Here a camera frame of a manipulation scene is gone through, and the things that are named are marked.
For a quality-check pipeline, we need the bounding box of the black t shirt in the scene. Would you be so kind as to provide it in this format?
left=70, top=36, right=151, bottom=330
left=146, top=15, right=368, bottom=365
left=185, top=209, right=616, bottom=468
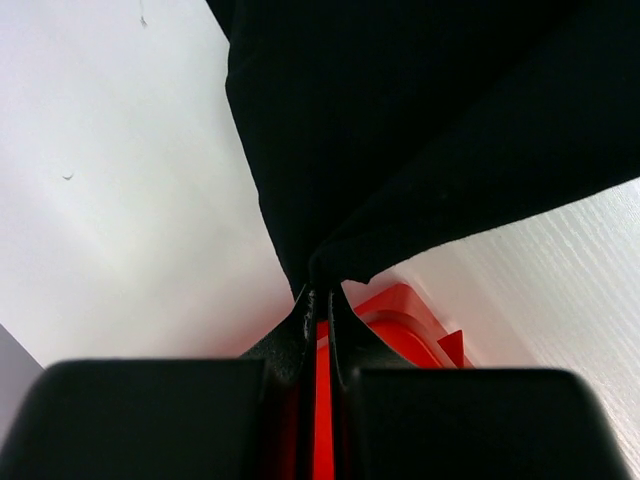
left=210, top=1, right=639, bottom=292

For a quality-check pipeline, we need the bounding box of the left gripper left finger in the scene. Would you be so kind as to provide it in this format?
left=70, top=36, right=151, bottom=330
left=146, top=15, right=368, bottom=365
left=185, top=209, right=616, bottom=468
left=1, top=289, right=316, bottom=479

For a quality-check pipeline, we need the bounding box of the red plastic bin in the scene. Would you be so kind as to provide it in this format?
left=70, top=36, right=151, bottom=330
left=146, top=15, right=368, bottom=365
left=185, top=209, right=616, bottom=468
left=296, top=283, right=473, bottom=479

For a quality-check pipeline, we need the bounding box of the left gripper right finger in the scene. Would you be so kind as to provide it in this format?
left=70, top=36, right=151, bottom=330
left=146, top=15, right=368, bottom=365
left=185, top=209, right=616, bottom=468
left=328, top=289, right=630, bottom=479

